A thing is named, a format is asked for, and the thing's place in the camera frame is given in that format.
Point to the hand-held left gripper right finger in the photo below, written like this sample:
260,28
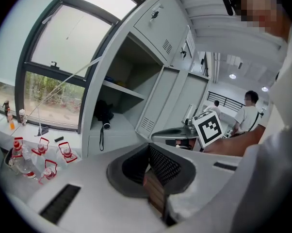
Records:
189,178

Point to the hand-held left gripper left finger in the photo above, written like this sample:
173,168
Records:
100,198

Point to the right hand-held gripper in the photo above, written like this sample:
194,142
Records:
207,128

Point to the grey metal locker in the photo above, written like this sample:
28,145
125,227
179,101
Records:
160,28

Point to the person's right forearm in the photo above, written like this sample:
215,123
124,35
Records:
233,142

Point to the large clear water bottle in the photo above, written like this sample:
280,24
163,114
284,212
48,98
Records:
48,172
67,153
41,147

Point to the black metal railing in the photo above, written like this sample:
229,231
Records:
227,101

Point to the black remote control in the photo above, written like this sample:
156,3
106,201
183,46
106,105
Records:
59,138

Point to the blue and yellow item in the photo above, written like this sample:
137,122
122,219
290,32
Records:
115,81

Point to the person's white shirt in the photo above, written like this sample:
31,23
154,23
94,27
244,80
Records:
269,166

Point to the round ceiling light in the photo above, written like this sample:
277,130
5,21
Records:
232,76
264,89

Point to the large water bottle red label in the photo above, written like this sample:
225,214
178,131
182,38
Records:
22,159

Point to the dark grey pouch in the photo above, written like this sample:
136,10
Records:
43,131

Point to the small trash bin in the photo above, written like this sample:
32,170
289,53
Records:
7,161

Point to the patterned white bottle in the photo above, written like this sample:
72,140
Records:
22,116

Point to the orange drink bottle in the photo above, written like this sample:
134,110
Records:
11,121

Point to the black flask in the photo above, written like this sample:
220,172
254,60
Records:
6,105

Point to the black framed window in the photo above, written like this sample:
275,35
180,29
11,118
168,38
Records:
70,33

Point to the person's head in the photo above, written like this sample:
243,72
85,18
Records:
262,11

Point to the black head-mounted camera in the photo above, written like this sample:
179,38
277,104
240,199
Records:
228,5

